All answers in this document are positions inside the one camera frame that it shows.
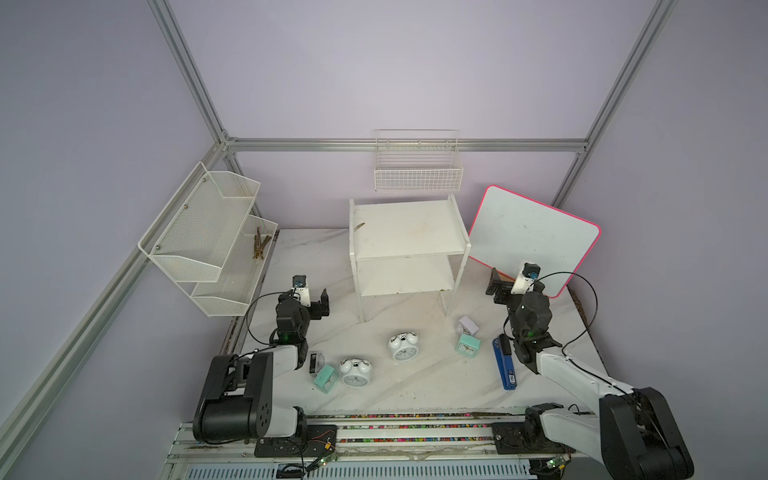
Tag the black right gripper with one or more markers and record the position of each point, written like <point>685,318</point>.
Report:
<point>503,288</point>

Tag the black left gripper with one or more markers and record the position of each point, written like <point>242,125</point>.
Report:
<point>314,307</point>

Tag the mint square alarm clock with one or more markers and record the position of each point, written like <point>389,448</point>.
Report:
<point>326,378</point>
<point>468,345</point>

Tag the white twin-bell alarm clock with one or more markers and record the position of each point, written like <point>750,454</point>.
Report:
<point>355,372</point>
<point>404,346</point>

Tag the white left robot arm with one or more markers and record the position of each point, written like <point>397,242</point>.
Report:
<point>237,402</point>

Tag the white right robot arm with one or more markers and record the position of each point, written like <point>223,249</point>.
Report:
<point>631,431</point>

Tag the white two-tier shelf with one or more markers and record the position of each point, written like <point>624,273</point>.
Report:
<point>407,248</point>

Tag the small white box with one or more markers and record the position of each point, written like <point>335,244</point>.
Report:
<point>466,326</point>

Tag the small clear grey box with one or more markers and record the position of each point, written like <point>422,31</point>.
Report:
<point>316,363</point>

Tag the blue stapler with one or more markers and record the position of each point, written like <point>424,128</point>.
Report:
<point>505,362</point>

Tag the pink-rimmed whiteboard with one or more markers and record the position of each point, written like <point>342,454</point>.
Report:
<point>510,230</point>

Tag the white mesh lower bin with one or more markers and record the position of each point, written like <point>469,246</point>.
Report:
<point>232,293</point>

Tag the white mesh bin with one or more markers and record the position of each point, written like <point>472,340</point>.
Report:
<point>193,239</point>
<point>232,293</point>

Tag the white mesh upper bin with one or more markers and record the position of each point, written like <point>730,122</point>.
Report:
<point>193,239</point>

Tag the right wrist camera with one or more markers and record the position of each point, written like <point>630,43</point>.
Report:
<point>526,278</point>

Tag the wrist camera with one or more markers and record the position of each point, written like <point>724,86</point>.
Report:
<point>300,290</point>
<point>526,278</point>

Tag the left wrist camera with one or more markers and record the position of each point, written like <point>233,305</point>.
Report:
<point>300,290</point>

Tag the white wire wall basket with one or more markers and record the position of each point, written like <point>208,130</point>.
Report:
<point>417,160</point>

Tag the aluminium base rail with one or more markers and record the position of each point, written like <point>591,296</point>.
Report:
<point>423,445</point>

